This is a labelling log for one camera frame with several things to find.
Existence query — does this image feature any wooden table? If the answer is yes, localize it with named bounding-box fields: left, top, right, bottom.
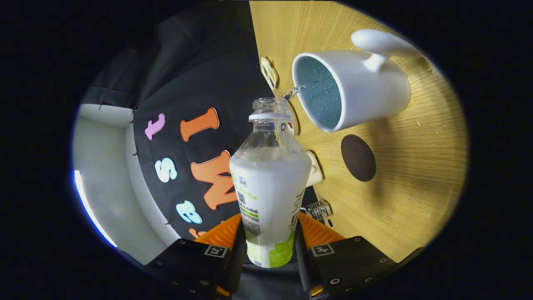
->
left=249, top=0, right=469, bottom=263

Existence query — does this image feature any small glass jar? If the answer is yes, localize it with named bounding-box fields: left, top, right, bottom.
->
left=306, top=200, right=334, bottom=221

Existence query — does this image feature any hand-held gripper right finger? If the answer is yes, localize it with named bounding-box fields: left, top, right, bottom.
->
left=294, top=212, right=400, bottom=300

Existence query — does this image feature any white cup with handle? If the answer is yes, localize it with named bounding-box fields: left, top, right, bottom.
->
left=291, top=29, right=421, bottom=133

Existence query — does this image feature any oval white plate brown food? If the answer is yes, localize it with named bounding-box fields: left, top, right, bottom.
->
left=286, top=101, right=300, bottom=137

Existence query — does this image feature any clear juice bottle white label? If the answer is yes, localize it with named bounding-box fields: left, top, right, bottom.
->
left=229, top=97, right=312, bottom=268

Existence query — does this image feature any black backdrop cloth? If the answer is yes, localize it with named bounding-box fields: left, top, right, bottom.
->
left=81, top=0, right=334, bottom=300

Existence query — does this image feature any white toaster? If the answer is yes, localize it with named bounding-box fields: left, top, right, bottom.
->
left=306, top=151, right=324, bottom=187

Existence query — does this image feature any divided white snack dish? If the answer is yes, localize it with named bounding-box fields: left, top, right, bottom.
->
left=260, top=57, right=278, bottom=90

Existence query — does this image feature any dark brown round coaster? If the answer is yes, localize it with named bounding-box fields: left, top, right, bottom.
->
left=341, top=134, right=377, bottom=182

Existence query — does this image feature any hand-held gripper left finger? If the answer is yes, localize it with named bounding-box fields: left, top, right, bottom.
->
left=146, top=213, right=246, bottom=300

